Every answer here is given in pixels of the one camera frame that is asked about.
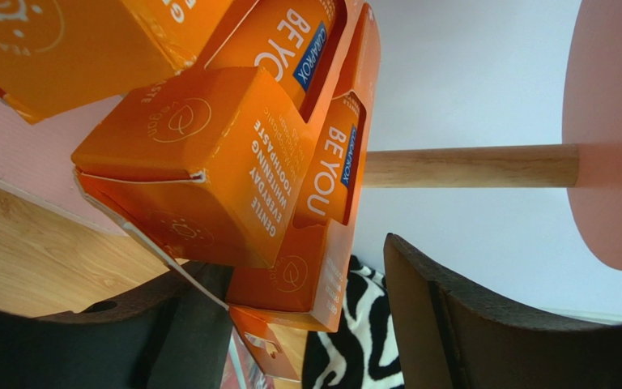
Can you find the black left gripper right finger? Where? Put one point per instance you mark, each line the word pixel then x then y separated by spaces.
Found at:
pixel 454 333

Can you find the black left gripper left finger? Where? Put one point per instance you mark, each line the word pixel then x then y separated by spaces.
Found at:
pixel 165 333

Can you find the orange toothpaste box diagonal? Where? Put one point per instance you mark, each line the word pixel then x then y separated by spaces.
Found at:
pixel 207 166

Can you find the orange toothpaste box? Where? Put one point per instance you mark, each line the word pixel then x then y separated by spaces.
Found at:
pixel 56 56
pixel 306 285

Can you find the pink three-tier shelf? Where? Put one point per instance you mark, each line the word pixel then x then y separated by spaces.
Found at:
pixel 591 148

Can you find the zebra print cloth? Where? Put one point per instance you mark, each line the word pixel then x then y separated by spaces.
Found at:
pixel 363 352

